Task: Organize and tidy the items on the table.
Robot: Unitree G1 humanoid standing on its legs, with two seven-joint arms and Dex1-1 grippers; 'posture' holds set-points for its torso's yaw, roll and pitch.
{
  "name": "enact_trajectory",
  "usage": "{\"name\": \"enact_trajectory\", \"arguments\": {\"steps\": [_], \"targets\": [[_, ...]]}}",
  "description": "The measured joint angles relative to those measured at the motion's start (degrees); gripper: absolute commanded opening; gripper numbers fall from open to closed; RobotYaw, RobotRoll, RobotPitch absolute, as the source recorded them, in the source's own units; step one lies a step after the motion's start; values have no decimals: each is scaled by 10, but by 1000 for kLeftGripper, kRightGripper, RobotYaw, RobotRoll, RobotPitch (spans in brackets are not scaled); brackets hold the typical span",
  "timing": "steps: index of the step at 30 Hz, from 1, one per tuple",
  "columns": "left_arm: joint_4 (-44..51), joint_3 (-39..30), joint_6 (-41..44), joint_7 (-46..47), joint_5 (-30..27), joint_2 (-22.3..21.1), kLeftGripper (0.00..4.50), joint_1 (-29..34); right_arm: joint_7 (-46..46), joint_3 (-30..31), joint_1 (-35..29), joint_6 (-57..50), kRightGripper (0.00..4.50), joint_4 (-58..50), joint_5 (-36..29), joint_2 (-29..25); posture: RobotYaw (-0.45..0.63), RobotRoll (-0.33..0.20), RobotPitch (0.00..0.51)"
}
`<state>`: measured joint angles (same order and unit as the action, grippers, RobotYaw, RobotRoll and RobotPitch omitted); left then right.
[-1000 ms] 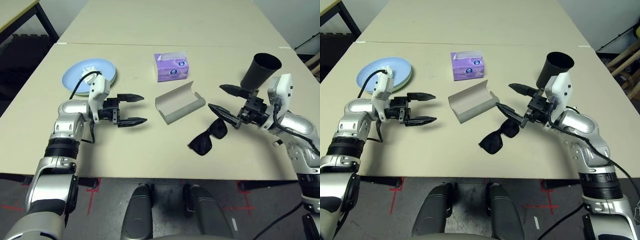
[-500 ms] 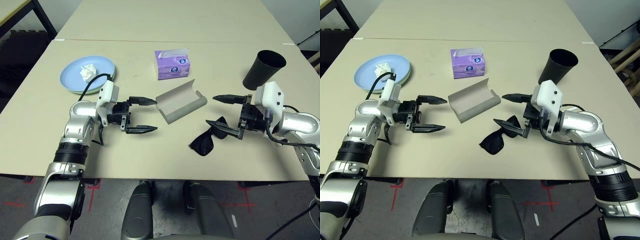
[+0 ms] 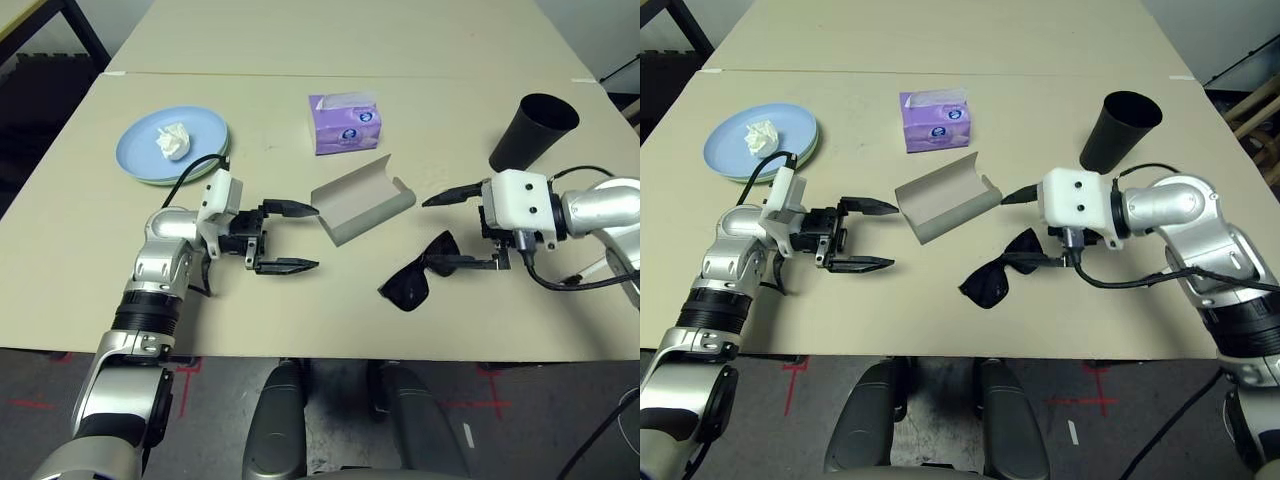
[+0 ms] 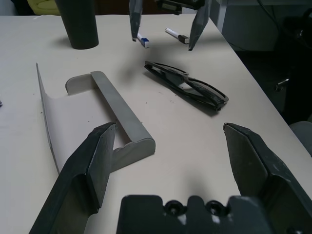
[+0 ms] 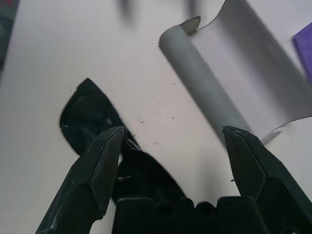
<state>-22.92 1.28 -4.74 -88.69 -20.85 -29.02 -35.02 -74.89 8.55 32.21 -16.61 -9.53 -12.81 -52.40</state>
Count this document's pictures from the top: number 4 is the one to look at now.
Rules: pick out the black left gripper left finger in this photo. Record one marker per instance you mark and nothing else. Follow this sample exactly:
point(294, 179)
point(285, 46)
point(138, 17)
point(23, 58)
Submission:
point(80, 170)

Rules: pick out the black plastic cup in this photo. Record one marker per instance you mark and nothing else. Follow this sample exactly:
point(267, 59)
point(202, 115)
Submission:
point(78, 24)

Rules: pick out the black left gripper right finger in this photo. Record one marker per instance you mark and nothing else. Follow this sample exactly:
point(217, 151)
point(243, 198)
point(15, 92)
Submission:
point(256, 165)

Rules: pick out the black sunglasses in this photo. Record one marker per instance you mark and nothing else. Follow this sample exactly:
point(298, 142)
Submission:
point(170, 73)

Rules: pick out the yellow-green cushion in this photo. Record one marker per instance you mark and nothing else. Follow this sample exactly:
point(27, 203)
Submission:
point(41, 6)

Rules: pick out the white marker with blue cap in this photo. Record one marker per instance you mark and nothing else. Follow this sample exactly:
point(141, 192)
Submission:
point(143, 40)

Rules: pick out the white marker with black cap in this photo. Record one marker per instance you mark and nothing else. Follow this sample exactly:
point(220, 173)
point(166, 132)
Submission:
point(175, 34)

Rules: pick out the grey cabinet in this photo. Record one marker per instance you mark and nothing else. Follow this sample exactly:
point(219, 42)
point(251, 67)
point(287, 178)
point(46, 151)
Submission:
point(248, 29)

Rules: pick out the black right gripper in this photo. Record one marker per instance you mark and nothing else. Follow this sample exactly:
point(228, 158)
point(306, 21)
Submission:
point(180, 3)

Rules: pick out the grey glasses case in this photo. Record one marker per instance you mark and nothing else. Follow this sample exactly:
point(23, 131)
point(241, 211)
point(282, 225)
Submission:
point(73, 109)

